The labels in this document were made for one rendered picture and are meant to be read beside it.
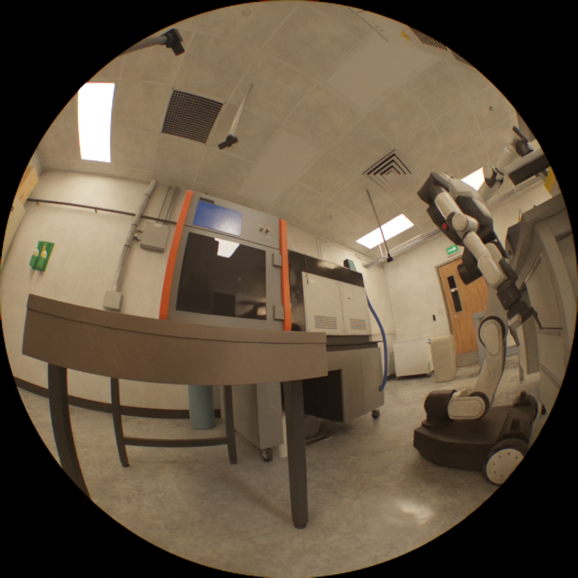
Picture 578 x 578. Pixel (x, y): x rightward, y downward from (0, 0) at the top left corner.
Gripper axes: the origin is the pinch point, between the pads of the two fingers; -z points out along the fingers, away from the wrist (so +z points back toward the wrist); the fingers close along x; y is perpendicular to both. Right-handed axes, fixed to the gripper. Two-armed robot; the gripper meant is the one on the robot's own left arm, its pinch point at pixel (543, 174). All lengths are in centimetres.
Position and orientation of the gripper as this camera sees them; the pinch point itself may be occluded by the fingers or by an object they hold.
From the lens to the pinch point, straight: 119.1
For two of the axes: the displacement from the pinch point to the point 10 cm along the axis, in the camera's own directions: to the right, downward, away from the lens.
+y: 5.2, -3.1, -7.9
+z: -0.5, -9.4, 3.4
